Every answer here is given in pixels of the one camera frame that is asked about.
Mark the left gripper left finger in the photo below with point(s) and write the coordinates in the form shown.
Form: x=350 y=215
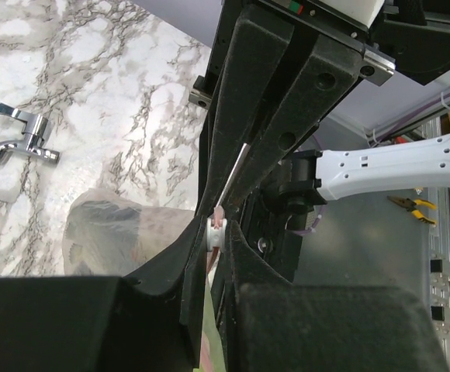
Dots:
x=81 y=321

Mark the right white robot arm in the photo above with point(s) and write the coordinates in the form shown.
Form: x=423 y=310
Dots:
x=277 y=68

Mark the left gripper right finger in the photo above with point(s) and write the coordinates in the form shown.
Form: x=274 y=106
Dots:
x=274 y=325

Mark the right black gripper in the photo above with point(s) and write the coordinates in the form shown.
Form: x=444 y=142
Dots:
x=259 y=41

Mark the chrome faucet tap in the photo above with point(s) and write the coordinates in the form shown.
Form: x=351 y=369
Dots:
x=35 y=133

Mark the clear zip top bag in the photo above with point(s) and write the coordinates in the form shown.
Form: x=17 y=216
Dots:
x=106 y=235

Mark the yellow handled pliers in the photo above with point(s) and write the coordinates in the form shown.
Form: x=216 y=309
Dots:
x=411 y=205

